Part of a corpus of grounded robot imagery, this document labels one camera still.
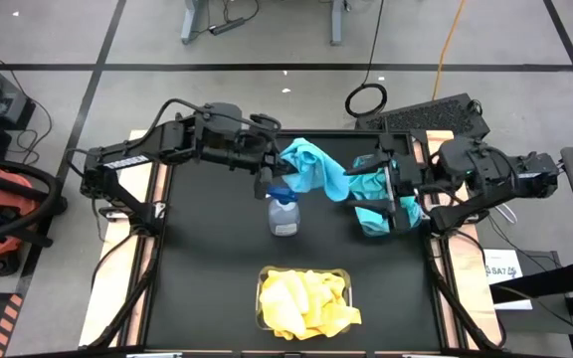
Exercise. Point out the grey spray bottle blue trigger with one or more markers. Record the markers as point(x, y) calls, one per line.
point(284, 219)

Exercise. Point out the black metal beam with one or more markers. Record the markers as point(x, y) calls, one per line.
point(555, 281)

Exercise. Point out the white paper sign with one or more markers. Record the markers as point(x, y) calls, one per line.
point(500, 258)

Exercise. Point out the clear plastic basket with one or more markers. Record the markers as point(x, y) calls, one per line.
point(420, 211)
point(346, 278)

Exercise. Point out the black power strip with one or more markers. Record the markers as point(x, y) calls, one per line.
point(227, 26)

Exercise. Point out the red vacuum cleaner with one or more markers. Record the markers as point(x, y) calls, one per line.
point(13, 195)

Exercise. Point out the wooden side board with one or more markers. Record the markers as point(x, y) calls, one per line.
point(468, 278)
point(112, 278)

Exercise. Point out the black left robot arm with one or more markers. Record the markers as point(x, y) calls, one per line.
point(127, 161)

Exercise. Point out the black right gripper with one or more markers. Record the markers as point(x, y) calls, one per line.
point(408, 174)

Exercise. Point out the grey desk leg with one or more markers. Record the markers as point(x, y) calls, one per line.
point(336, 25)
point(189, 25)

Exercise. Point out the blue microfiber towel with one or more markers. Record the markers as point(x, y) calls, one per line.
point(316, 169)
point(413, 214)

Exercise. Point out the teal microfiber towel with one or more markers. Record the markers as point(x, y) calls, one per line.
point(368, 188)
point(373, 224)

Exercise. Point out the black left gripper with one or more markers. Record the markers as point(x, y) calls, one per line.
point(265, 179)

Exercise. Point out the black aluminium table frame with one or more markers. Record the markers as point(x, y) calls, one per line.
point(316, 133)

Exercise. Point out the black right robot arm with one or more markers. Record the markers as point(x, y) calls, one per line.
point(495, 174)

